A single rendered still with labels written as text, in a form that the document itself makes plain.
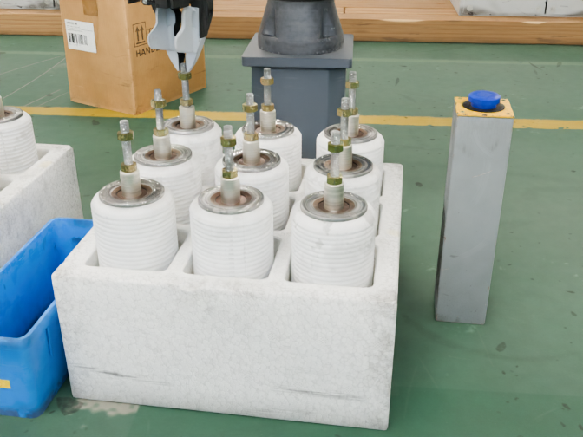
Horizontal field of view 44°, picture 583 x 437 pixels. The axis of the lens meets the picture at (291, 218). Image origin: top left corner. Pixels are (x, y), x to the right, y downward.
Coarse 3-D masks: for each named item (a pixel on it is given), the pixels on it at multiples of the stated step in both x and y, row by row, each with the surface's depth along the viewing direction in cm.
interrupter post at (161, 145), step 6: (156, 138) 93; (162, 138) 93; (168, 138) 93; (156, 144) 93; (162, 144) 93; (168, 144) 94; (156, 150) 94; (162, 150) 93; (168, 150) 94; (156, 156) 94; (162, 156) 94; (168, 156) 94
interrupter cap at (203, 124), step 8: (168, 120) 106; (176, 120) 107; (200, 120) 107; (208, 120) 107; (168, 128) 103; (176, 128) 104; (184, 128) 104; (192, 128) 104; (200, 128) 103; (208, 128) 103
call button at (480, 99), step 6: (480, 90) 94; (486, 90) 94; (468, 96) 92; (474, 96) 92; (480, 96) 91; (486, 96) 91; (492, 96) 91; (498, 96) 91; (474, 102) 92; (480, 102) 91; (486, 102) 91; (492, 102) 91; (498, 102) 91; (480, 108) 92; (486, 108) 92; (492, 108) 92
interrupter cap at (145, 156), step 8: (176, 144) 98; (136, 152) 95; (144, 152) 95; (152, 152) 96; (176, 152) 96; (184, 152) 95; (136, 160) 93; (144, 160) 93; (152, 160) 93; (160, 160) 93; (168, 160) 93; (176, 160) 93; (184, 160) 93
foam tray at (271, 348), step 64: (384, 192) 101; (192, 256) 87; (384, 256) 86; (64, 320) 85; (128, 320) 83; (192, 320) 82; (256, 320) 80; (320, 320) 79; (384, 320) 78; (128, 384) 88; (192, 384) 86; (256, 384) 85; (320, 384) 83; (384, 384) 82
